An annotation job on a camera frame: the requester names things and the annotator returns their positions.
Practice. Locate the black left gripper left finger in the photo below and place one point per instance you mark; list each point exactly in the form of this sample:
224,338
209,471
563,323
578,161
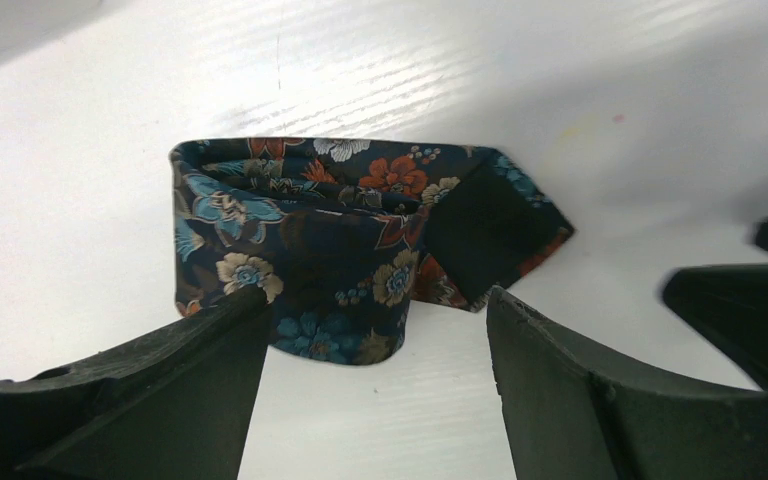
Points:
175,403

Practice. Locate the navy floral tie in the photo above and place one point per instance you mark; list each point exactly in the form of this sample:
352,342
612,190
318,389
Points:
342,235

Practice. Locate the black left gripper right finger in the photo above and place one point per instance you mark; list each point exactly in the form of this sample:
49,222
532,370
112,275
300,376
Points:
574,408

